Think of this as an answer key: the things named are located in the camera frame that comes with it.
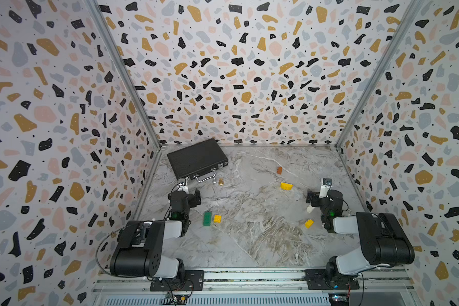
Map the green lego brick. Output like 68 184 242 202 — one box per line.
203 211 212 227

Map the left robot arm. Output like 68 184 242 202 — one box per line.
109 190 201 281

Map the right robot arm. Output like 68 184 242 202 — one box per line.
306 186 415 283

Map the yellow wedge lego piece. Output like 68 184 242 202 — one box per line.
280 182 293 191

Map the black briefcase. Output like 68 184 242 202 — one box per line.
167 139 228 182

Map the small circuit board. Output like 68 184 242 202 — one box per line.
165 295 190 305

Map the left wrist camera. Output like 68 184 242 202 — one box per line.
177 182 189 193

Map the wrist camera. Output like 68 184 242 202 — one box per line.
319 178 332 198
177 182 189 193

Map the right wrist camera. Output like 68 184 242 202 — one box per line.
319 178 332 198

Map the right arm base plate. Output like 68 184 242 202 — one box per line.
304 269 360 290

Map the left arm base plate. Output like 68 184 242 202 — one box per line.
150 270 205 292

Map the aluminium front rail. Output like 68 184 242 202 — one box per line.
92 268 414 295

